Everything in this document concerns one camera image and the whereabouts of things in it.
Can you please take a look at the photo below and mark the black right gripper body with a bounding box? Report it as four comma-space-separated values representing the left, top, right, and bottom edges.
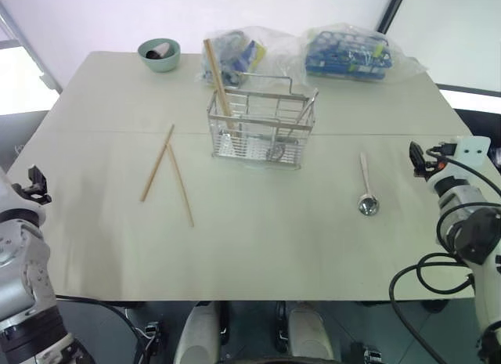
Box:
424, 142, 459, 170

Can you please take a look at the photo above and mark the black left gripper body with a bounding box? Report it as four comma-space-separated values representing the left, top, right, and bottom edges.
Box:
16, 182, 47, 204

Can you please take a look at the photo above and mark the wooden chopstick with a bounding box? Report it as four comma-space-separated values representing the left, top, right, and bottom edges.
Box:
207, 38, 238, 130
165, 143, 196, 228
139, 124, 175, 203
203, 38, 234, 131

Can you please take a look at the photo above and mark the clear bag with blue tray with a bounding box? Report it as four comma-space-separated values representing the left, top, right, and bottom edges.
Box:
299, 22, 428, 84

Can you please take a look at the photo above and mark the green bowl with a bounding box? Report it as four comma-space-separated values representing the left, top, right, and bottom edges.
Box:
137, 37, 182, 74

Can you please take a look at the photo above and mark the white and dark cone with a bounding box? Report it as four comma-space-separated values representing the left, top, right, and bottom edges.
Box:
145, 43, 172, 59

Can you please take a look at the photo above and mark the clear bag with blue packs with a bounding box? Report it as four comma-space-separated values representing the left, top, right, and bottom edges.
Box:
193, 25, 307, 92

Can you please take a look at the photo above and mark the white rounded robot leg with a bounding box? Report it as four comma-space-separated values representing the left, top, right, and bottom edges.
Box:
287, 305, 335, 364
172, 301, 221, 364

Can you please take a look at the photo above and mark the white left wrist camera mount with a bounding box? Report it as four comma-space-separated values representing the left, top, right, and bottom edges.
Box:
0, 204, 47, 229

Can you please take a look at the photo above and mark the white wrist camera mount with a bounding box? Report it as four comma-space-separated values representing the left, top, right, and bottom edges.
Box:
0, 204, 47, 229
455, 135, 492, 164

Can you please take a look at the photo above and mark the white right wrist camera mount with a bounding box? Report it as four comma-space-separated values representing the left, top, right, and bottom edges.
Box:
455, 135, 492, 164

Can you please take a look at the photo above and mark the metal spoon with pale handle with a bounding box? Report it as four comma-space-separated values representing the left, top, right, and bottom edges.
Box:
357, 152, 379, 217

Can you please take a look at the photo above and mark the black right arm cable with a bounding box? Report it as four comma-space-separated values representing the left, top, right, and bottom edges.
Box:
388, 155, 501, 364

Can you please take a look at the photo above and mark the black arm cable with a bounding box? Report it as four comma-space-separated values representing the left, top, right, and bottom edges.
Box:
56, 295, 161, 364
388, 155, 501, 364

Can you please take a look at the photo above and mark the grey window frame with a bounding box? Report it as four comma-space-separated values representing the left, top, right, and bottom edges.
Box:
0, 0, 63, 94

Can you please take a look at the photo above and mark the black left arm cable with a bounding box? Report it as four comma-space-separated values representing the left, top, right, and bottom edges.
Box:
56, 295, 161, 364

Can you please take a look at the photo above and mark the dark window frame post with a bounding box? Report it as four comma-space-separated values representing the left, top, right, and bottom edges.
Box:
374, 0, 409, 33

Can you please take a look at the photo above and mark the metal wire cutlery rack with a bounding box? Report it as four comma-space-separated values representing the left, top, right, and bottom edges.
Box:
206, 70, 320, 171

